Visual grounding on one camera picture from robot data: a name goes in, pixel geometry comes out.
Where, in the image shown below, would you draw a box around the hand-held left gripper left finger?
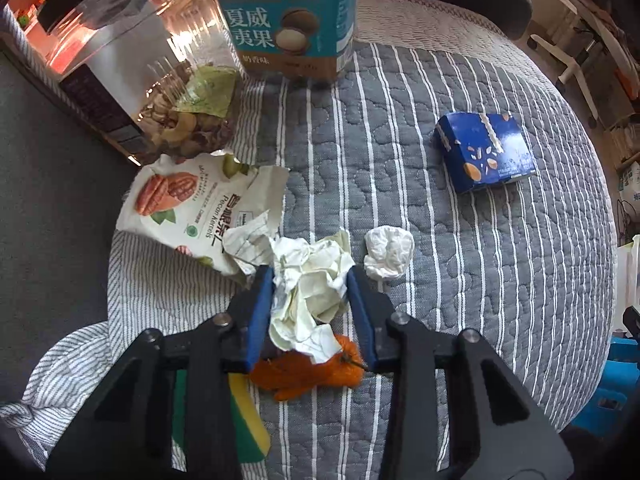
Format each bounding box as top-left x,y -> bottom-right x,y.
45,265 -> 276,480

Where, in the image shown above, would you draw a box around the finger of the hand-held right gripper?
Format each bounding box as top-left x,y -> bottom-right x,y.
622,305 -> 640,343

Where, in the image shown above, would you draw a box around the grey cushion with striped cover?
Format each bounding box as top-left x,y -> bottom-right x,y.
0,35 -> 136,406

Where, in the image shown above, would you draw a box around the yellow and green sponge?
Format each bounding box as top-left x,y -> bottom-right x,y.
170,370 -> 272,466

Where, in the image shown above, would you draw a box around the white nut packet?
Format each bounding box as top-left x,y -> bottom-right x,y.
116,154 -> 291,276

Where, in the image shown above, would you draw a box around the white plastic pack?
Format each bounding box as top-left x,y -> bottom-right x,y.
617,160 -> 640,206

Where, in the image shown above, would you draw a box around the cream paper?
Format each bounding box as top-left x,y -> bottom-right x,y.
268,230 -> 357,365

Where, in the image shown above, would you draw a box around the blue label plastic jar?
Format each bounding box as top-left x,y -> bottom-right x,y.
205,0 -> 363,84

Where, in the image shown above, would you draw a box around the white plastic bin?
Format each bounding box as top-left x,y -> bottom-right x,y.
617,234 -> 640,311

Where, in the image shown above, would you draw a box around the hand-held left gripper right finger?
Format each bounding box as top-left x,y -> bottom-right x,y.
345,265 -> 576,480

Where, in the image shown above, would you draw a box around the blue carton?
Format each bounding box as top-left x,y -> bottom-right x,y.
434,112 -> 538,195

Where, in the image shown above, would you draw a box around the white tissue ball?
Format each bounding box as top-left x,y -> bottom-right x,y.
363,226 -> 416,281

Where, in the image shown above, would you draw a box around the blue stool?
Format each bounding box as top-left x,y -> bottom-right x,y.
570,335 -> 640,441

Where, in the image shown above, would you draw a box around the white office chair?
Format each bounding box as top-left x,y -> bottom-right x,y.
530,0 -> 640,128

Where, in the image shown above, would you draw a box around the orange peel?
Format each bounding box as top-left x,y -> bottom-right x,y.
248,334 -> 365,402

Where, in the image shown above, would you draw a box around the beige clothes on chair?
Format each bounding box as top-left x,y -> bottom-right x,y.
565,0 -> 640,101

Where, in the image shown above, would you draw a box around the clear jar of nuts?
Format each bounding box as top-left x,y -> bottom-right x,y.
37,0 -> 243,166

